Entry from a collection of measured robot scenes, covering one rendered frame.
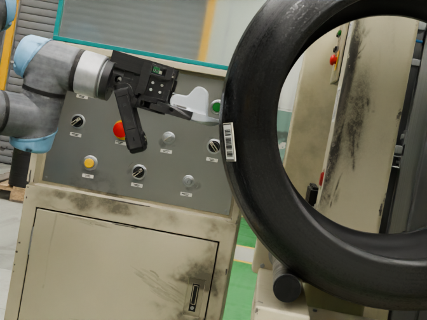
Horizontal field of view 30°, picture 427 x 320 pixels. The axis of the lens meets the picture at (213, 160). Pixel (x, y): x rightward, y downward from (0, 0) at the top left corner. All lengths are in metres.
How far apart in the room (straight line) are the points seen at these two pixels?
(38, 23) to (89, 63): 10.06
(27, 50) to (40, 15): 10.06
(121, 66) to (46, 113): 0.15
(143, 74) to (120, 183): 0.78
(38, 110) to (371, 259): 0.60
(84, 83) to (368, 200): 0.64
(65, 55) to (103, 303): 0.88
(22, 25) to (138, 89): 10.16
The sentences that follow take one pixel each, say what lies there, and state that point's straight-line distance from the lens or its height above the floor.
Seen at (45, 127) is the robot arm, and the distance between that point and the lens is 1.39.
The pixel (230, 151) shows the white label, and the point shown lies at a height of 1.10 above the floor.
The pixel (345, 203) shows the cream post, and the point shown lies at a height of 1.02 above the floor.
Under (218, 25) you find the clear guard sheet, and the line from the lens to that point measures 2.04.
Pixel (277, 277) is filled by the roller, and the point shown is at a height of 0.91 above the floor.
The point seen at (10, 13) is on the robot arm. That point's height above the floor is 1.28.
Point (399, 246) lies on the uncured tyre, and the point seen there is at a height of 0.97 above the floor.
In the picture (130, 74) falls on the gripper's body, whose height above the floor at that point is 1.19.
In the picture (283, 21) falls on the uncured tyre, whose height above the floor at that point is 1.31.
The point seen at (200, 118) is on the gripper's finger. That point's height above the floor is 1.14.
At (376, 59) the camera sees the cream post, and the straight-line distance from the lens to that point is 1.65.
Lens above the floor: 1.15
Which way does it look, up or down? 3 degrees down
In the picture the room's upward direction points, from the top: 10 degrees clockwise
